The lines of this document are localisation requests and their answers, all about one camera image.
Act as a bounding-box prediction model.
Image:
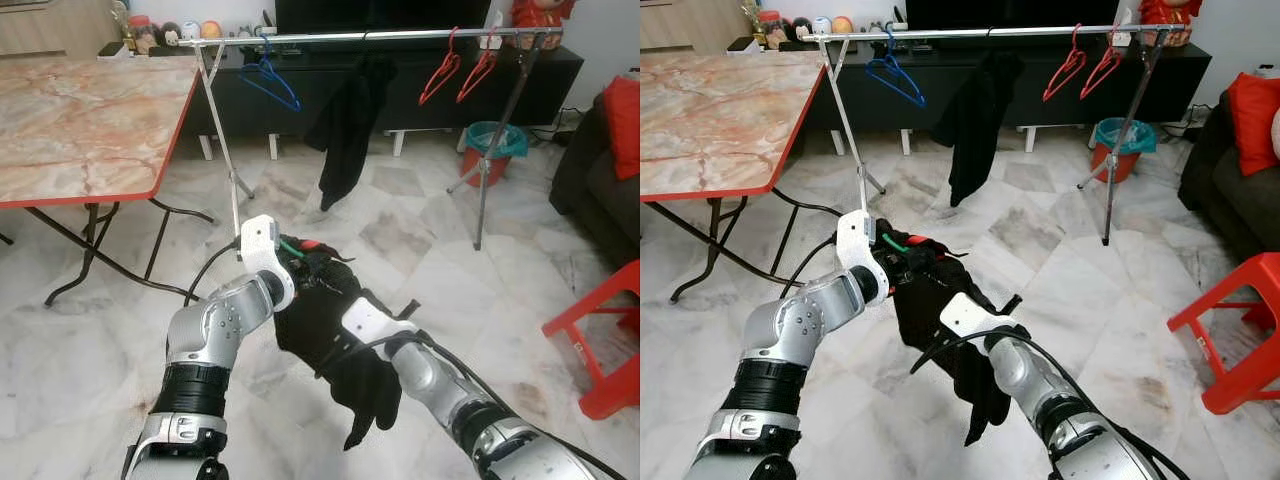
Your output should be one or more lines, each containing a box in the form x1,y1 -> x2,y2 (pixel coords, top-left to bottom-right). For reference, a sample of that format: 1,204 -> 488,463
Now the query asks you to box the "black shirt red trim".
885,235 -> 1031,448
273,238 -> 426,451

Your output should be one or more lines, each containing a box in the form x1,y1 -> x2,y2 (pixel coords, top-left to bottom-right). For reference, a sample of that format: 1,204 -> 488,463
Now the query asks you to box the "blue plastic hanger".
238,28 -> 303,113
865,25 -> 928,109

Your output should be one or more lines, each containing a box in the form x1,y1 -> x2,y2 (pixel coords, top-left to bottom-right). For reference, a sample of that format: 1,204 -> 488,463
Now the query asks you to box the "red plastic hanger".
418,28 -> 463,107
457,35 -> 499,104
1080,30 -> 1124,101
1042,25 -> 1088,103

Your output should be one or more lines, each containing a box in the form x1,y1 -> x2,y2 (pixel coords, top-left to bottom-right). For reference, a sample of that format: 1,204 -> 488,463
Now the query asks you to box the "black T-shirt green print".
932,50 -> 1026,208
305,55 -> 398,211

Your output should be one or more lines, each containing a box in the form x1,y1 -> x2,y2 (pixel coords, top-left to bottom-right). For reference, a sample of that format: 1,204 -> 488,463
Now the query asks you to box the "red bin teal liner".
460,121 -> 528,188
1090,117 -> 1158,184

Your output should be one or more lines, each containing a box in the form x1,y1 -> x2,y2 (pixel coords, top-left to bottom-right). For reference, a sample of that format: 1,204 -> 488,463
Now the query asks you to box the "silver clothes rack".
178,25 -> 564,263
800,22 -> 1185,247

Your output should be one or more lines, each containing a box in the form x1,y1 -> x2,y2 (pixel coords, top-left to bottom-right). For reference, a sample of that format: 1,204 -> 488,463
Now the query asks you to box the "marble folding table red edge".
640,50 -> 846,303
0,52 -> 216,307

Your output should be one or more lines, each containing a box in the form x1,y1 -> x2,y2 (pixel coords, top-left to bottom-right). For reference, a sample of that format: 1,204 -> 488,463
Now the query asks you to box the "black television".
905,0 -> 1121,29
275,0 -> 491,33

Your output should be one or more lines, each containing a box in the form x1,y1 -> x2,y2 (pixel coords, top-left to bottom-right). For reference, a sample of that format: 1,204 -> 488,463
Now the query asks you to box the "dark grey sofa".
1178,90 -> 1280,263
549,90 -> 641,271

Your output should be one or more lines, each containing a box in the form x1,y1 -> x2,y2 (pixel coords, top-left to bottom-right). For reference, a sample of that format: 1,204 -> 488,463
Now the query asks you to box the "black TV cabinet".
805,42 -> 1213,156
178,44 -> 585,161

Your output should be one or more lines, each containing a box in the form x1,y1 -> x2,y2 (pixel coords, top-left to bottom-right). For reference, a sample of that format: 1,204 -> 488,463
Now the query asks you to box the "red plastic stool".
541,258 -> 641,421
1167,252 -> 1280,416

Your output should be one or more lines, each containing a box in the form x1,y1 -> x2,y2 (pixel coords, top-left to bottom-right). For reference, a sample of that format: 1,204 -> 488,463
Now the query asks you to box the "red cushion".
1227,72 -> 1280,176
603,75 -> 641,181

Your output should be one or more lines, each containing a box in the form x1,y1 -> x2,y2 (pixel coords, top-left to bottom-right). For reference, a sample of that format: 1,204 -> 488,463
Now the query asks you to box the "red doll figurine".
510,0 -> 576,49
1138,0 -> 1204,46

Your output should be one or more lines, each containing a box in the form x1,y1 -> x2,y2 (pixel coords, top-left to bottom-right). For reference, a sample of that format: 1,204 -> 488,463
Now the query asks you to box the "beige wooden cabinet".
0,0 -> 119,58
640,0 -> 746,53

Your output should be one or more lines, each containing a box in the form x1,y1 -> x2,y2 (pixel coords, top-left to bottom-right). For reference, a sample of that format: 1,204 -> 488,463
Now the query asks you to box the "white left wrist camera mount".
238,214 -> 296,311
837,210 -> 891,306

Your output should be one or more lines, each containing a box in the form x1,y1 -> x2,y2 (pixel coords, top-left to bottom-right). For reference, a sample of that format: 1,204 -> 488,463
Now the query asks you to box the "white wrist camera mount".
940,293 -> 1021,341
341,296 -> 421,351
837,210 -> 891,306
238,214 -> 296,311

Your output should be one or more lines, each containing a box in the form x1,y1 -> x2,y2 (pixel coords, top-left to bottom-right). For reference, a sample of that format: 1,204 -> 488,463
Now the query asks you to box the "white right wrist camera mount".
341,296 -> 421,351
940,293 -> 1021,341

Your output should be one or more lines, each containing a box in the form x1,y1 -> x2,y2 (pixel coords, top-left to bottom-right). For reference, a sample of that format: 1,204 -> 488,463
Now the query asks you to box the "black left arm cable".
780,236 -> 841,301
183,237 -> 244,306

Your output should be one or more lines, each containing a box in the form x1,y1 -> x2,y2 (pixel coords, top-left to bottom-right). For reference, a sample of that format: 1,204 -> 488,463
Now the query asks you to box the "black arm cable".
183,237 -> 244,306
316,333 -> 629,480
780,236 -> 841,301
908,330 -> 1193,480

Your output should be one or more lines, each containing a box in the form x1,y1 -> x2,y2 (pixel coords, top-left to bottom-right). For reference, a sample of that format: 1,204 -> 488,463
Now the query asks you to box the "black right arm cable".
908,330 -> 1193,480
316,333 -> 629,480

